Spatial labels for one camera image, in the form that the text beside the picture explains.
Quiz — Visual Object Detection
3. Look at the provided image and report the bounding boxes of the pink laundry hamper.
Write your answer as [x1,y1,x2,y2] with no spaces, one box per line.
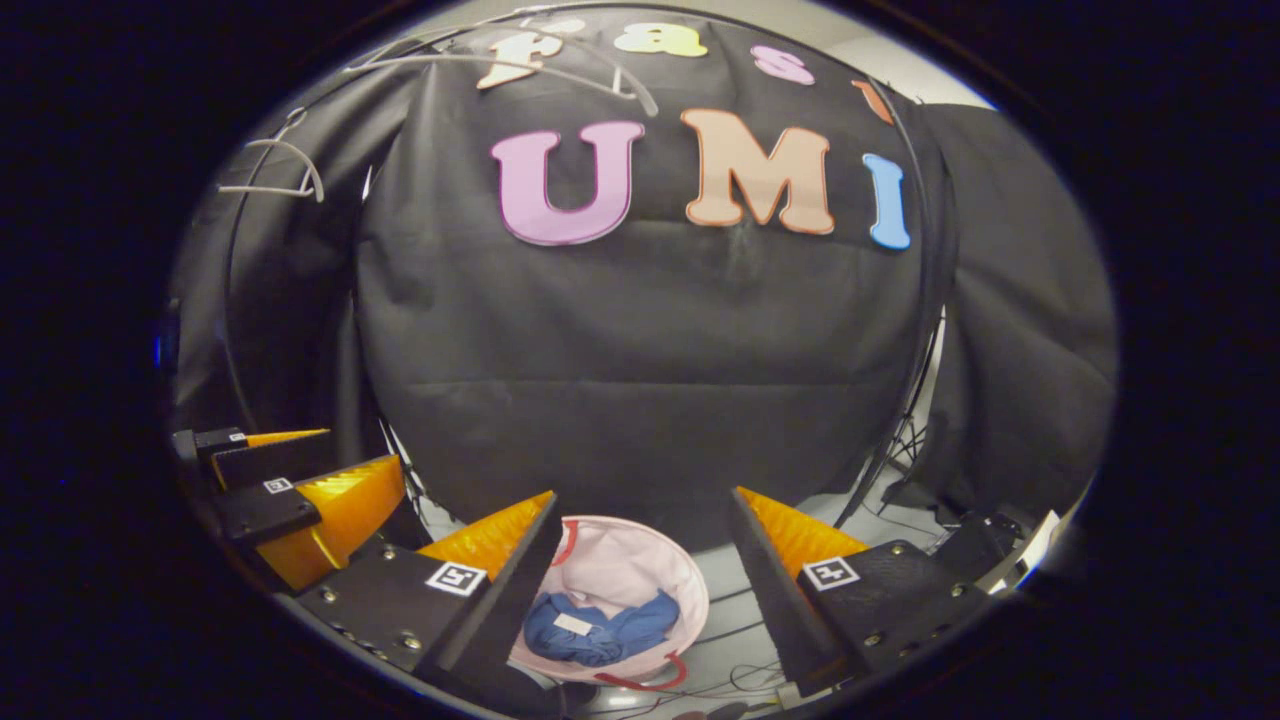
[508,515,711,693]

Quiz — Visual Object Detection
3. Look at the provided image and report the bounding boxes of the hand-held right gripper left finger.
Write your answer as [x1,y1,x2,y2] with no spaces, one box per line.
[297,490,563,691]

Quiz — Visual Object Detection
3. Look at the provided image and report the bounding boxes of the black backdrop cloth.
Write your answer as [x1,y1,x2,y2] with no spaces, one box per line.
[170,5,1119,531]

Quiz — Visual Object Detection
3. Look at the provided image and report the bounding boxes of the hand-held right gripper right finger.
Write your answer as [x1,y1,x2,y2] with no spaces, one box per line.
[728,487,991,698]

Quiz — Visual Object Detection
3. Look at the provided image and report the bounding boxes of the black equipment box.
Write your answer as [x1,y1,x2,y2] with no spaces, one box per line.
[938,512,1027,578]

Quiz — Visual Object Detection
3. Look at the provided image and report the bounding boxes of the black clothes rack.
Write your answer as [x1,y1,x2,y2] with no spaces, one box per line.
[222,5,956,526]

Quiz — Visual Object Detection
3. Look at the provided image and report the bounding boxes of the blue corduroy shirt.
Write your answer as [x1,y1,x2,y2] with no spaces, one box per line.
[523,590,681,669]

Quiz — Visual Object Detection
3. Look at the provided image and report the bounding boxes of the tangled black cables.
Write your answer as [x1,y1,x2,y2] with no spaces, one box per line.
[885,400,946,491]

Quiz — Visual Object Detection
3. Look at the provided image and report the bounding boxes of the white plastic clothes hanger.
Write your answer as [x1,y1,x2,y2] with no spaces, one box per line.
[218,138,326,203]
[348,40,661,118]

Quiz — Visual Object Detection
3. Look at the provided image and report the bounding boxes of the thin black floor cables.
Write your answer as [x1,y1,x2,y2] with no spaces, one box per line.
[640,585,801,716]

